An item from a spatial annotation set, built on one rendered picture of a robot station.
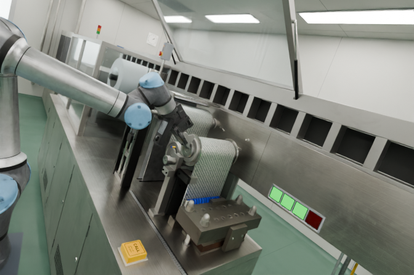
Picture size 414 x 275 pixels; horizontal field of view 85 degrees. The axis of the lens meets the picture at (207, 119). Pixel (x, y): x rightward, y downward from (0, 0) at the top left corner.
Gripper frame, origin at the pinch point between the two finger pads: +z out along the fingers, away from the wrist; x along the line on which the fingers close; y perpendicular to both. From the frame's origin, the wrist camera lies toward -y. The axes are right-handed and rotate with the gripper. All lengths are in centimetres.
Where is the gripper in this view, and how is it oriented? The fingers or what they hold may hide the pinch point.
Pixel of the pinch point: (184, 146)
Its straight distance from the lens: 99.9
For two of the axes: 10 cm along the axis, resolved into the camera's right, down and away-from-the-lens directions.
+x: -6.0, -3.2, 7.3
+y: 7.2, -6.2, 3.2
